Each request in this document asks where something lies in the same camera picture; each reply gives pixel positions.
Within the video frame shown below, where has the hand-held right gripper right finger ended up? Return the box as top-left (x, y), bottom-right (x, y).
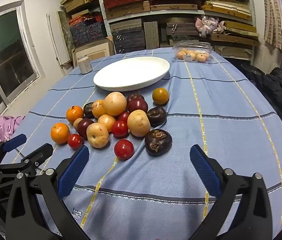
top-left (189, 144), bottom-right (274, 240)

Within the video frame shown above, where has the red tomato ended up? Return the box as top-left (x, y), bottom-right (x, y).
top-left (114, 139), bottom-right (135, 160)
top-left (118, 111), bottom-right (131, 123)
top-left (111, 120), bottom-right (129, 138)
top-left (67, 133), bottom-right (83, 149)

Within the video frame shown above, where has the white beverage can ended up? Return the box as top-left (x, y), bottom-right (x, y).
top-left (77, 56), bottom-right (93, 75)

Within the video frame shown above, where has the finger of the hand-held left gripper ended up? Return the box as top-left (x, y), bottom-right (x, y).
top-left (0, 134), bottom-right (28, 170)
top-left (0, 143), bottom-right (54, 174)

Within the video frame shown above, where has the orange-yellow round fruit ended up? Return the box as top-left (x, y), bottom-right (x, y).
top-left (152, 87), bottom-right (169, 105)

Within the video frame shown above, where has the white metal shelf rack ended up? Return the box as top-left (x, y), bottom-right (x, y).
top-left (95, 0), bottom-right (256, 65)

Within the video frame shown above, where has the white leaning board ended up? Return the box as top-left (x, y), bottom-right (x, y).
top-left (46, 13), bottom-right (65, 64)

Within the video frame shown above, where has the stack of dark brown boxes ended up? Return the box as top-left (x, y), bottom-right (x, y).
top-left (166, 22), bottom-right (199, 47)

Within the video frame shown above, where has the blue striped tablecloth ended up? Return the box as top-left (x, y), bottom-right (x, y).
top-left (0, 47), bottom-right (282, 240)

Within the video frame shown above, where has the orange mandarin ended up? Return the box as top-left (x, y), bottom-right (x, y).
top-left (66, 105), bottom-right (84, 125)
top-left (50, 123), bottom-right (71, 145)

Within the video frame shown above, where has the group of small peach fruits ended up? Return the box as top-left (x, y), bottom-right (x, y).
top-left (177, 50), bottom-right (210, 62)

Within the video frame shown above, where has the stack of yellow flat boxes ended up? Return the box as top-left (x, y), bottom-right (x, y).
top-left (201, 0), bottom-right (260, 54)

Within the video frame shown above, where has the large yellow round fruit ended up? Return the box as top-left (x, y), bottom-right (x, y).
top-left (104, 92), bottom-right (127, 116)

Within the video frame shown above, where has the green marble slab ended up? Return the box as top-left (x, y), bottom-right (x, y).
top-left (58, 10), bottom-right (73, 55)

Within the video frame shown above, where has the black bag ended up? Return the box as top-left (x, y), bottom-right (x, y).
top-left (241, 64), bottom-right (282, 124)

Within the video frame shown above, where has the dark brown fruit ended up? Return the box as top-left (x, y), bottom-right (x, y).
top-left (144, 129), bottom-right (173, 156)
top-left (146, 106), bottom-right (167, 127)
top-left (83, 102), bottom-right (96, 119)

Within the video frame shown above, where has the stack of blue patterned boxes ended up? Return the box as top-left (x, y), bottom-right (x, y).
top-left (70, 17), bottom-right (108, 48)

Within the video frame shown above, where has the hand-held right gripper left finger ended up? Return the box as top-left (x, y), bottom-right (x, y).
top-left (5, 145), bottom-right (93, 240)

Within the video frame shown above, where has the yellow oval fruit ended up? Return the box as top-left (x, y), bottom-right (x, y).
top-left (127, 109), bottom-right (151, 137)

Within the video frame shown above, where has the brown perforated board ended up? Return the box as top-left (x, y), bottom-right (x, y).
top-left (143, 22), bottom-right (160, 49)

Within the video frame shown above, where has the white oval plate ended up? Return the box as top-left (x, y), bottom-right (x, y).
top-left (93, 57), bottom-right (170, 92)

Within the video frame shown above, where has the white framed sliding window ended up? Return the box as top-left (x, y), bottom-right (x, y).
top-left (0, 0), bottom-right (45, 130)

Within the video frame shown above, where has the clear plastic clamshell box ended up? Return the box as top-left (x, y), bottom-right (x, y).
top-left (172, 41), bottom-right (212, 63)

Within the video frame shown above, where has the stack of dark grey boxes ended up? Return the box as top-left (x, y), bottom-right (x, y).
top-left (110, 21), bottom-right (146, 54)

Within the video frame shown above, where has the pink cloth bundle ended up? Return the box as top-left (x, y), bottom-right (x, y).
top-left (194, 16), bottom-right (225, 37)

